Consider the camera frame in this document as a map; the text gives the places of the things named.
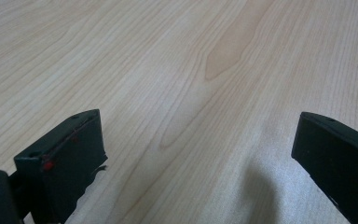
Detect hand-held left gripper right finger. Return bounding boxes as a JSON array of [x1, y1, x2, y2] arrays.
[[291, 111, 358, 224]]

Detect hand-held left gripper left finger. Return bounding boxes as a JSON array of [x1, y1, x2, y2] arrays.
[[13, 108, 108, 224]]

